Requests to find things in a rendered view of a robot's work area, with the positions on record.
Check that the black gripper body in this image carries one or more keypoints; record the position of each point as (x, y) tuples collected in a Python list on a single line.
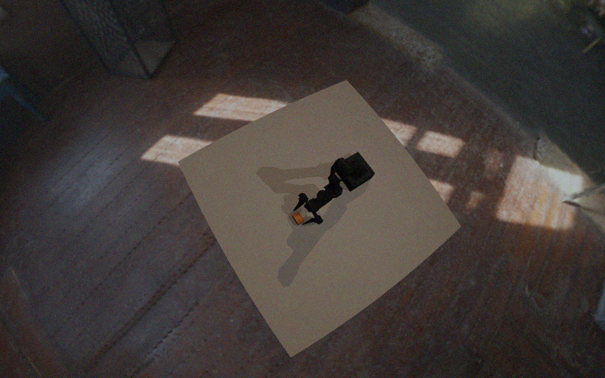
[(317, 218)]

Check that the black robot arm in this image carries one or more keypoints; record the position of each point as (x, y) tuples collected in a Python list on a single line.
[(333, 190)]

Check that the orange block with dark square face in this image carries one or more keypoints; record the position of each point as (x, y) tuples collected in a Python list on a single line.
[(298, 218)]

